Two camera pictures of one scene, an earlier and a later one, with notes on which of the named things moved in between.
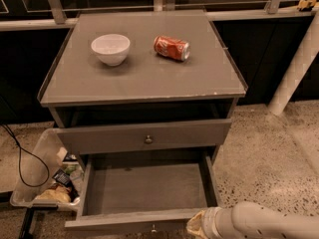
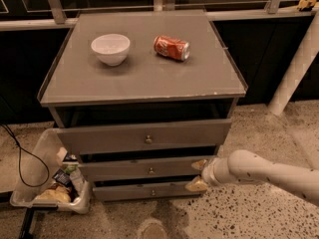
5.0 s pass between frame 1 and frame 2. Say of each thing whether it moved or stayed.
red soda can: stayed
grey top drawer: stayed
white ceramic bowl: stayed
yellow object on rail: stayed
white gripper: moved
